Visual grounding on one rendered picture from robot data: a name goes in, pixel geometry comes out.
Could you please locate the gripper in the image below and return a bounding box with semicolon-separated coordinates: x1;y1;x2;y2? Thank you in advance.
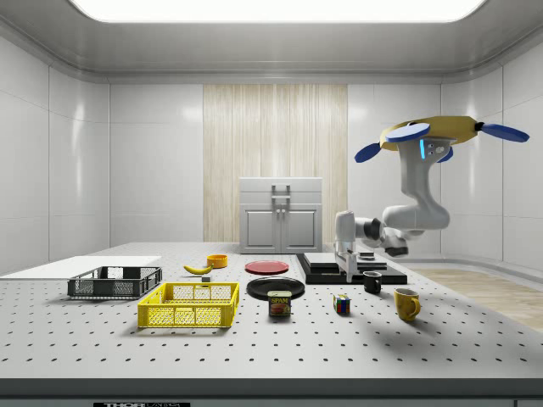
333;248;358;284

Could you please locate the drone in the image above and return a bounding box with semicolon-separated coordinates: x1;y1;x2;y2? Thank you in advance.
354;114;531;164

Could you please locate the yellow mug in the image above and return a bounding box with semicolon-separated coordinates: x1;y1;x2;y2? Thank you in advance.
393;287;423;323

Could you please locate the yellow basket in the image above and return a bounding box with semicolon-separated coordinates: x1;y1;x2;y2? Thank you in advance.
137;282;241;329

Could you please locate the flat-sided can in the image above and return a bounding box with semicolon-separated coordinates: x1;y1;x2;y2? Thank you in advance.
266;290;293;318

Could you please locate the dark grey basket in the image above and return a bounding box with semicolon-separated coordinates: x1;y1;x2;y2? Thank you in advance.
67;265;164;300

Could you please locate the black mug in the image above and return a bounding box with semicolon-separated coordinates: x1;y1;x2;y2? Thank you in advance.
361;270;383;295

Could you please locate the black stove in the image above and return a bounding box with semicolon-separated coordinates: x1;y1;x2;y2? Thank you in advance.
294;249;410;286

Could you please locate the white board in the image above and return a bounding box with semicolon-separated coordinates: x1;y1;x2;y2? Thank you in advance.
0;255;163;280

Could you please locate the black plate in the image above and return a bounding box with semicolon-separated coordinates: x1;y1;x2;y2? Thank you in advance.
245;276;306;300

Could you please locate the red plate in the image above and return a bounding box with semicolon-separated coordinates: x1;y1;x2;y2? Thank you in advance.
244;259;290;276

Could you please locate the white cabinet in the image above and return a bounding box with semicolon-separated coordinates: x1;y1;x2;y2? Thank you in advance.
238;176;324;255

